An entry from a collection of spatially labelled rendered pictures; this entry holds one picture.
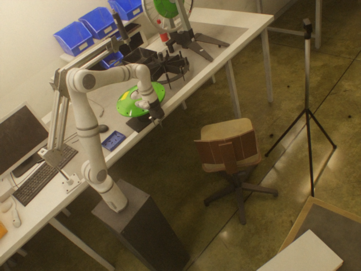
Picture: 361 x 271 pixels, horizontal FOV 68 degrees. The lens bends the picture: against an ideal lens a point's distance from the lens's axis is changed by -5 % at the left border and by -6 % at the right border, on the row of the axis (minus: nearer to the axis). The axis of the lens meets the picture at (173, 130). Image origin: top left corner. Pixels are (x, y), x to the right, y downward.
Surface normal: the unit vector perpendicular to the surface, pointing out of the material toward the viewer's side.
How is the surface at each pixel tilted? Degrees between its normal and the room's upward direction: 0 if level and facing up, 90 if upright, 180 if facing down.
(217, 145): 90
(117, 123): 0
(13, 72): 90
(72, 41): 90
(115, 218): 0
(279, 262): 0
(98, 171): 83
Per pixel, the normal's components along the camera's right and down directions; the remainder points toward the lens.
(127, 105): -0.46, -0.46
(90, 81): 0.81, 0.20
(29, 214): -0.29, -0.69
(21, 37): 0.67, 0.35
